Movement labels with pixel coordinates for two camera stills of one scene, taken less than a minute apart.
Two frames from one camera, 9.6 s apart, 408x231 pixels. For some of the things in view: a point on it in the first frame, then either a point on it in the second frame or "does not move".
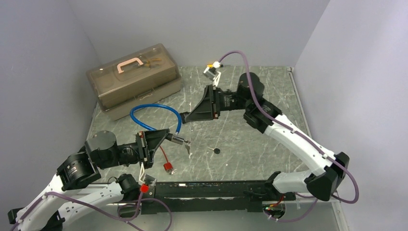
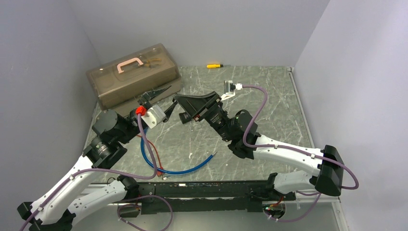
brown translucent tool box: (123, 84) does not move
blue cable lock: (176, 137) to (175, 173)
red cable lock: (168, 166) to (160, 171)
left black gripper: (154, 138) to (148, 95)
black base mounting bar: (210, 197) does not move
